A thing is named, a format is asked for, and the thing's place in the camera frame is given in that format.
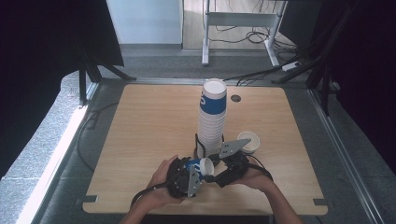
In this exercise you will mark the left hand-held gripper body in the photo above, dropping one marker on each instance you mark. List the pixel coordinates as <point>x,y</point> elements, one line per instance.
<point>179,183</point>

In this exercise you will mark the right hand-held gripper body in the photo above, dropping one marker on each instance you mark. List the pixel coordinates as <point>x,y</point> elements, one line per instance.
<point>229,149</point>

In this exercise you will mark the blue white paper cup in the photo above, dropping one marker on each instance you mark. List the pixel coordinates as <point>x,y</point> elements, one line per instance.
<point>207,166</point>
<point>253,143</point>

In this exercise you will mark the stack of paper cups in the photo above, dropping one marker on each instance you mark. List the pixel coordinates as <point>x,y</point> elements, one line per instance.
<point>211,124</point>

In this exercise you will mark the person's left hand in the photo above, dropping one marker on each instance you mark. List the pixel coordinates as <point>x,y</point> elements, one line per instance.
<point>160,174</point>

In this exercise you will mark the person's right hand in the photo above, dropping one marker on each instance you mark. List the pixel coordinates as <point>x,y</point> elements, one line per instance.
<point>258,180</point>

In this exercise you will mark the white power strip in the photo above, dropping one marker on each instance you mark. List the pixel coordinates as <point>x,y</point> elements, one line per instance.
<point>291,66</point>

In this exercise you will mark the black stand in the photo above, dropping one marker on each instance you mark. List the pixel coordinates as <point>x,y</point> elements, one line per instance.
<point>325,93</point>
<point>82,87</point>

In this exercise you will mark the dark curtain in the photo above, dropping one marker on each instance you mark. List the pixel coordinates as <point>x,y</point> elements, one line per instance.
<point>37,62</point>
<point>367,77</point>

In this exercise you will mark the grey metal floor rail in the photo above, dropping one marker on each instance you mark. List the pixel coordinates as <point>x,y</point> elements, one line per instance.
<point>344,155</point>

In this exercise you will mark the white metal desk frame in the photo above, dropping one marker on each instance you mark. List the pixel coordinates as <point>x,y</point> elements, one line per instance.
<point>239,19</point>

